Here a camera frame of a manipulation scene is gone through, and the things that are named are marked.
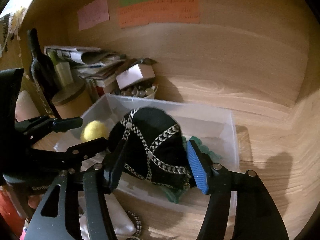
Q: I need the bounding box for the yellow felt ball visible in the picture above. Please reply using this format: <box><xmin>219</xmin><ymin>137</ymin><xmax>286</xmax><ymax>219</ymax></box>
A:
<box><xmin>80</xmin><ymin>120</ymin><xmax>109</xmax><ymax>142</ymax></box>

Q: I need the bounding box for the white drawstring pouch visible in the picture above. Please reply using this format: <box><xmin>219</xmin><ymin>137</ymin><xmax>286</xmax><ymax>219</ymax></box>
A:
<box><xmin>78</xmin><ymin>191</ymin><xmax>136</xmax><ymax>239</ymax></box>

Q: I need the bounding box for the black cap with chains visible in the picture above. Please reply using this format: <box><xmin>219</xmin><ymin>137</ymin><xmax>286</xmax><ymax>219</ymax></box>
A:
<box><xmin>108</xmin><ymin>107</ymin><xmax>196</xmax><ymax>190</ymax></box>

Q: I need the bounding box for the green knitted cloth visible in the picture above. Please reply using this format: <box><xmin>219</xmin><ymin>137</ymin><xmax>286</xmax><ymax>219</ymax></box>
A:
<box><xmin>159</xmin><ymin>136</ymin><xmax>222</xmax><ymax>204</ymax></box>

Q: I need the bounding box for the person's left hand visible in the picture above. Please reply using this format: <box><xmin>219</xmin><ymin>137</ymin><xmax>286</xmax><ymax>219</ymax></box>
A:
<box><xmin>28</xmin><ymin>194</ymin><xmax>43</xmax><ymax>210</ymax></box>

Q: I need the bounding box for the pink mug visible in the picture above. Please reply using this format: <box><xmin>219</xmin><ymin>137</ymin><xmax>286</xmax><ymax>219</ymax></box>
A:
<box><xmin>15</xmin><ymin>90</ymin><xmax>40</xmax><ymax>122</ymax></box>

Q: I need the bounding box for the dark wine bottle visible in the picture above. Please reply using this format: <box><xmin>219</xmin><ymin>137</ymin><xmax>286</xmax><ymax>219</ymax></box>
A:
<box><xmin>27</xmin><ymin>28</ymin><xmax>61</xmax><ymax>119</ymax></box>

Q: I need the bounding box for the stack of newspapers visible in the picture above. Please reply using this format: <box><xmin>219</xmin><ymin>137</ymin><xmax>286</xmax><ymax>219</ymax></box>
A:
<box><xmin>43</xmin><ymin>46</ymin><xmax>126</xmax><ymax>88</ymax></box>

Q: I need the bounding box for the clear plastic storage bin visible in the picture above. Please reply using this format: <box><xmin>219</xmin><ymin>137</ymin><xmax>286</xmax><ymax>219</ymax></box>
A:
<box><xmin>53</xmin><ymin>93</ymin><xmax>241</xmax><ymax>213</ymax></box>

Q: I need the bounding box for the bowl of pebbles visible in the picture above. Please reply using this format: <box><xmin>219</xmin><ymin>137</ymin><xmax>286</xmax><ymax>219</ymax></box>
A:
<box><xmin>111</xmin><ymin>83</ymin><xmax>158</xmax><ymax>99</ymax></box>

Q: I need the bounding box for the small white card box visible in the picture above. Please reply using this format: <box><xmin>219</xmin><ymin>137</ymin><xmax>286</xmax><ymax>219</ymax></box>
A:
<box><xmin>116</xmin><ymin>64</ymin><xmax>155</xmax><ymax>89</ymax></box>

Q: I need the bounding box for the braided headband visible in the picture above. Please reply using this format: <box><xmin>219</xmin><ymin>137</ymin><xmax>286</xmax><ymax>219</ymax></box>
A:
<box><xmin>0</xmin><ymin>14</ymin><xmax>11</xmax><ymax>57</ymax></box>

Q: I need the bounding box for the pink sticky note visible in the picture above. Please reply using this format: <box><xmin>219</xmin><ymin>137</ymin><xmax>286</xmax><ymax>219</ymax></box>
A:
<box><xmin>77</xmin><ymin>0</ymin><xmax>110</xmax><ymax>31</ymax></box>

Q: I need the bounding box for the orange sticky note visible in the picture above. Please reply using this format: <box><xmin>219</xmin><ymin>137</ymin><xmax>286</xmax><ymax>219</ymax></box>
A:
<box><xmin>118</xmin><ymin>0</ymin><xmax>200</xmax><ymax>28</ymax></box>

